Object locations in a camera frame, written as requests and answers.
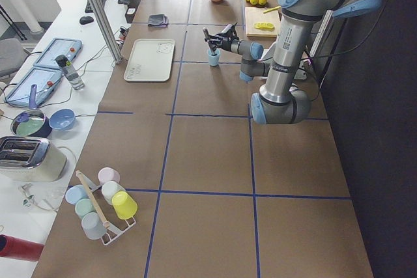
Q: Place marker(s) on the red bottle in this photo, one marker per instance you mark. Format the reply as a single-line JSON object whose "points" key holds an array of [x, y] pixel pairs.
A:
{"points": [[19, 249]]}

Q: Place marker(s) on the aluminium frame post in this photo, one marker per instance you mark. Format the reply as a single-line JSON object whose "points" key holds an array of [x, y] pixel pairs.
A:
{"points": [[106, 31]]}

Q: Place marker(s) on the blue cup on rack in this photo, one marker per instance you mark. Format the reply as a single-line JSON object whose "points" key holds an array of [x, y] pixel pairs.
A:
{"points": [[75, 194]]}

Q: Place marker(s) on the grey office chair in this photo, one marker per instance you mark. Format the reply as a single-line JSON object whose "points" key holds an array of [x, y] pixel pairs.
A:
{"points": [[12, 56]]}

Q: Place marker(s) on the teach pendant far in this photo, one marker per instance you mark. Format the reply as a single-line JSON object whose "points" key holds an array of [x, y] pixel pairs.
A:
{"points": [[58, 46]]}

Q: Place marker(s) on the cream bear tray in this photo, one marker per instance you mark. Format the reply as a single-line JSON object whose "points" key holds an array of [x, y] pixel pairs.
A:
{"points": [[150, 60]]}

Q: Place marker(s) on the pink cup on rack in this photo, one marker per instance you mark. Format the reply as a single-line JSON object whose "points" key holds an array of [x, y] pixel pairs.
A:
{"points": [[107, 174]]}

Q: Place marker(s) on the bamboo cutting board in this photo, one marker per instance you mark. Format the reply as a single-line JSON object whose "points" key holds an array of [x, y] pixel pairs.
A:
{"points": [[255, 15]]}

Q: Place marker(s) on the blue bowl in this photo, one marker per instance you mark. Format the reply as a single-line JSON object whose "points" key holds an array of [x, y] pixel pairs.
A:
{"points": [[63, 119]]}

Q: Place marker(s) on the black computer mouse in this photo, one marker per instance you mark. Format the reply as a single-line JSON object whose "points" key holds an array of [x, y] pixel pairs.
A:
{"points": [[84, 20]]}

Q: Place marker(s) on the yellow cup on rack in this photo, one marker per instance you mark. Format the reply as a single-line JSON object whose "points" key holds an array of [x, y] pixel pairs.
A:
{"points": [[124, 205]]}

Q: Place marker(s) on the lemon slices row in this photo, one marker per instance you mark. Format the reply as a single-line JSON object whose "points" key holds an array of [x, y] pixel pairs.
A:
{"points": [[264, 26]]}

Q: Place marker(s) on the clear water bottle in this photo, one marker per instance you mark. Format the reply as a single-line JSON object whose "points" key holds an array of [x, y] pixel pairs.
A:
{"points": [[69, 72]]}

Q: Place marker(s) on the light blue cup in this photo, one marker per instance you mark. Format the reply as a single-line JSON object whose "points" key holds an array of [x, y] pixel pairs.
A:
{"points": [[213, 57]]}

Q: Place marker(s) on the navy saucepan purple handle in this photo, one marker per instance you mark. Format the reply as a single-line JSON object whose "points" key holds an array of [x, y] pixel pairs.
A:
{"points": [[32, 122]]}

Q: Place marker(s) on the mint cup on rack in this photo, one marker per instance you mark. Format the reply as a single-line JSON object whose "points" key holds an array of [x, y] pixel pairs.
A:
{"points": [[83, 207]]}

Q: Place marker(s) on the yellow-green plastic knife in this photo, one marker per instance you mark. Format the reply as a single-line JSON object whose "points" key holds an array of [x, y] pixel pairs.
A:
{"points": [[272, 9]]}

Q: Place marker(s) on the cream steel toaster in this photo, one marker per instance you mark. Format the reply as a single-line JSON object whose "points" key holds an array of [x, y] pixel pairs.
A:
{"points": [[31, 159]]}

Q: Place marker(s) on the white wire cup rack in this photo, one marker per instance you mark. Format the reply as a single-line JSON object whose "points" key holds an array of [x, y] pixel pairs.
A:
{"points": [[113, 231]]}

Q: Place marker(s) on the grey folded cloth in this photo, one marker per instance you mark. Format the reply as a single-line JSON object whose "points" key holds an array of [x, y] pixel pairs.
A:
{"points": [[158, 20]]}

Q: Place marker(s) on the white cup on rack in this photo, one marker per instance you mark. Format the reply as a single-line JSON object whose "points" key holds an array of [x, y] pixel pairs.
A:
{"points": [[109, 189]]}

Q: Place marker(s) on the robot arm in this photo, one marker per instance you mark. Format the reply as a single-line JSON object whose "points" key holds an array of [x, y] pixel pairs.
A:
{"points": [[278, 100]]}

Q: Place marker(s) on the grey cup on rack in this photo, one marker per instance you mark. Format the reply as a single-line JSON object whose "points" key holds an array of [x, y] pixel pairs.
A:
{"points": [[93, 226]]}

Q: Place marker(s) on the steel muddler black tip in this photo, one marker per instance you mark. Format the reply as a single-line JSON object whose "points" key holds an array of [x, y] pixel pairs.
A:
{"points": [[212, 46]]}

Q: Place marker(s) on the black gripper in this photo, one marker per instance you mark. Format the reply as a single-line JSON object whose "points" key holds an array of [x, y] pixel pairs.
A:
{"points": [[226, 44]]}

